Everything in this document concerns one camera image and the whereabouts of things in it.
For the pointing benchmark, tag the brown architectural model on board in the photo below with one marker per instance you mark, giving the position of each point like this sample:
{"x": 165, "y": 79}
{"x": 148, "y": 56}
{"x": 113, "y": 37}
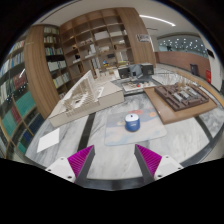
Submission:
{"x": 166, "y": 110}

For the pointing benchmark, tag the wooden shelf unit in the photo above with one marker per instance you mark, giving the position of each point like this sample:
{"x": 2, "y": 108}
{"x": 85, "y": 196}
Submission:
{"x": 100, "y": 36}

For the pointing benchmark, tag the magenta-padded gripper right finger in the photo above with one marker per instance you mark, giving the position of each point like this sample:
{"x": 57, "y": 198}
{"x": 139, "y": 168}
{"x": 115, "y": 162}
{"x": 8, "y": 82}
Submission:
{"x": 166, "y": 166}

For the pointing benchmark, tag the white paper sheet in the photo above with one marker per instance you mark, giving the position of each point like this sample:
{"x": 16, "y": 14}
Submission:
{"x": 49, "y": 140}

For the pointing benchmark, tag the white architectural building model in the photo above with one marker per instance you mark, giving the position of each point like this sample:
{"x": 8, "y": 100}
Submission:
{"x": 106, "y": 96}

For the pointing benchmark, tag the small model on white base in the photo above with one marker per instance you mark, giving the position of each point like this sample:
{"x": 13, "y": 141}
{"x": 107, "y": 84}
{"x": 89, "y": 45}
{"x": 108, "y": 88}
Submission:
{"x": 136, "y": 86}

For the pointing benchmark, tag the long ceiling light strip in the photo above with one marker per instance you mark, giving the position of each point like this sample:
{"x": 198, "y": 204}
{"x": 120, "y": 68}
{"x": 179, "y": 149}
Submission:
{"x": 158, "y": 19}

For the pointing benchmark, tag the white wall sign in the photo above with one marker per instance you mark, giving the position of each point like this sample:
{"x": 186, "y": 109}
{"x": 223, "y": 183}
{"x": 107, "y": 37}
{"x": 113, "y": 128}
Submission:
{"x": 143, "y": 38}

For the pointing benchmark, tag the group of ceiling spotlights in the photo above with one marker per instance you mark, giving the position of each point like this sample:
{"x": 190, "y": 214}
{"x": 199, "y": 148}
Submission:
{"x": 180, "y": 43}

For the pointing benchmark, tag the grey box architectural model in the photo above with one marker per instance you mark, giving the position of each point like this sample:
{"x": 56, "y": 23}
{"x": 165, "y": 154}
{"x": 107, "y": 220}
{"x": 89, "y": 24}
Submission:
{"x": 136, "y": 71}

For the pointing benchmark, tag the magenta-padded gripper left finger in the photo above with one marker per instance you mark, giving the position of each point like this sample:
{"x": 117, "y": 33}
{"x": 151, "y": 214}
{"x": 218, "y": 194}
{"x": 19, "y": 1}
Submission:
{"x": 61, "y": 167}

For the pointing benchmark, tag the blue and white computer mouse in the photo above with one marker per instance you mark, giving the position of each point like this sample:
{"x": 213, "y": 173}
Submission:
{"x": 132, "y": 123}

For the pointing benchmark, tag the dark bookshelf unit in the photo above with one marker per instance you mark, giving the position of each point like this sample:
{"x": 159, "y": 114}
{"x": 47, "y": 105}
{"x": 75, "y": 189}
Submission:
{"x": 55, "y": 63}

